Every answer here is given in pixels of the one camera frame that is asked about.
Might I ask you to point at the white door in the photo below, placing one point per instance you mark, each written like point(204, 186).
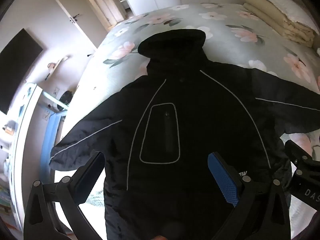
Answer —
point(72, 2)

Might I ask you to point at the floral bedspread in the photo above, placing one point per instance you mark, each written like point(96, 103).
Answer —
point(225, 27)

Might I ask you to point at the blue table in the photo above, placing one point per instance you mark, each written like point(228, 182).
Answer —
point(51, 130)

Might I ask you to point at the black wall television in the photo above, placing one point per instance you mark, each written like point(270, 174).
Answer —
point(17, 72)

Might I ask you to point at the white shelf unit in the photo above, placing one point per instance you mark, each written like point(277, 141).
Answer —
point(21, 142)

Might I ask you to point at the white lace pillow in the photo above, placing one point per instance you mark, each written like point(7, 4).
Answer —
point(287, 2)

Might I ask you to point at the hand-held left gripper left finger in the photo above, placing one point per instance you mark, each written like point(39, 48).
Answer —
point(91, 173)

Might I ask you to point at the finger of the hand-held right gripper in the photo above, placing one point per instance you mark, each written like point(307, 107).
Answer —
point(300, 155)

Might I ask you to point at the folded cream blanket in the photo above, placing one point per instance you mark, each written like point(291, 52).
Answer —
point(275, 20)

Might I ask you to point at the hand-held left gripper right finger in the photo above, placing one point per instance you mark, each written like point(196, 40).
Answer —
point(223, 180)

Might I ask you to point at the black jacket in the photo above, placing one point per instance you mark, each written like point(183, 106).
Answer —
point(190, 120)

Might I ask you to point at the black fan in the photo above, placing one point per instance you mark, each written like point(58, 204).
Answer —
point(66, 97)

